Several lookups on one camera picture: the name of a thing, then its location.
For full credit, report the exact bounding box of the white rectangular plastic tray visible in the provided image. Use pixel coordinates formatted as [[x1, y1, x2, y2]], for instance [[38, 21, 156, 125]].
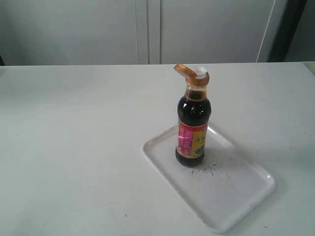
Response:
[[142, 126, 276, 234]]

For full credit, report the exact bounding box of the dark soy sauce bottle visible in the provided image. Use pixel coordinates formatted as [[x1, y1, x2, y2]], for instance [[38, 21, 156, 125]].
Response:
[[174, 63, 212, 167]]

